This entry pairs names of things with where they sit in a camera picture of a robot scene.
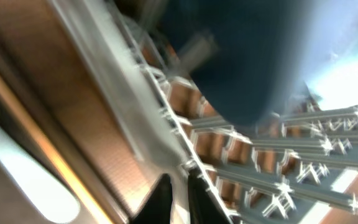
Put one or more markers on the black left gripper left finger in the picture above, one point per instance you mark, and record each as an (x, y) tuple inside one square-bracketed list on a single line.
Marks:
[(158, 207)]

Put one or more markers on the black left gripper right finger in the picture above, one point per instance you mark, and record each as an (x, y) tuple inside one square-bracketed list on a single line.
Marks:
[(203, 209)]

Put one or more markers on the large blue plate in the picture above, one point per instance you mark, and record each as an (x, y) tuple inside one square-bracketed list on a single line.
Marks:
[(249, 58)]

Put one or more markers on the grey dishwasher rack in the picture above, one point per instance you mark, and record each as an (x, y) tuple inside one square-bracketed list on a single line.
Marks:
[(296, 173)]

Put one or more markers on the light blue plastic knife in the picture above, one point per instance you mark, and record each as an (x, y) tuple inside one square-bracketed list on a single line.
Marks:
[(41, 188)]

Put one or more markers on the wooden chopstick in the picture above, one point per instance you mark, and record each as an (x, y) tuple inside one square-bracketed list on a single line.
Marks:
[(63, 172)]

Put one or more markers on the dark brown serving tray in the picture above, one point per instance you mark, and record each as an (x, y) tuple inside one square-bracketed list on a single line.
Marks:
[(41, 65)]

